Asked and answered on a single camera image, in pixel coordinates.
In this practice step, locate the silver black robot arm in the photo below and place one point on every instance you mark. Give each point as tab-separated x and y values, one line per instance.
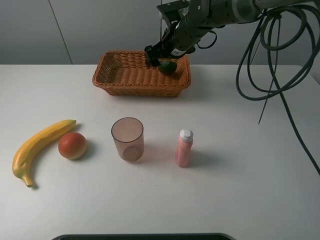
228	12

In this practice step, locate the woven wicker basket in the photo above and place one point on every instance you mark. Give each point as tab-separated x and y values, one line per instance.
124	73

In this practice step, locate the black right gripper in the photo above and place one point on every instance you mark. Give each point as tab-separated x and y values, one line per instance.
187	22

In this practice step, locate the transparent pink plastic cup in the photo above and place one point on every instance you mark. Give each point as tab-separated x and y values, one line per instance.
128	136

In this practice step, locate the green round fruit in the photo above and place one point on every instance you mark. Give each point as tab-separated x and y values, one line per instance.
167	67

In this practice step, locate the yellow banana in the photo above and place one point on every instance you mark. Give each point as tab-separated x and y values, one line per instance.
24	156

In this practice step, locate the black tray edge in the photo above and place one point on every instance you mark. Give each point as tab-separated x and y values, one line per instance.
156	236

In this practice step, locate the pink bottle white cap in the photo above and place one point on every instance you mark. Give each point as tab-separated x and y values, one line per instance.
184	146

